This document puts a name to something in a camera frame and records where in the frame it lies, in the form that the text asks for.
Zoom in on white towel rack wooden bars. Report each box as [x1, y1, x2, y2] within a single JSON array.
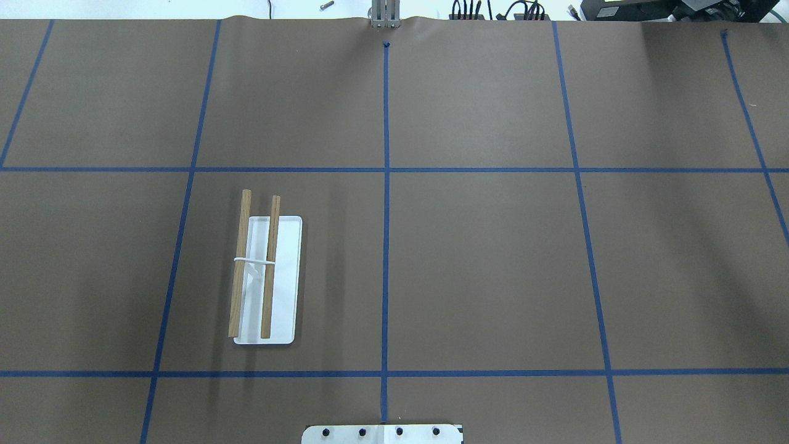
[[227, 189, 303, 347]]

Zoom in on black cable connector strip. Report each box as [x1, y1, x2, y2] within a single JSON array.
[[439, 1, 552, 22]]

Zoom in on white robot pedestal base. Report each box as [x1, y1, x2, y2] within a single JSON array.
[[301, 424, 465, 443]]

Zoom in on brown paper table cover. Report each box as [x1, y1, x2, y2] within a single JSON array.
[[2, 17, 787, 443]]

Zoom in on aluminium frame post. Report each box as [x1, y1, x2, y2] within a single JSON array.
[[369, 0, 402, 29]]

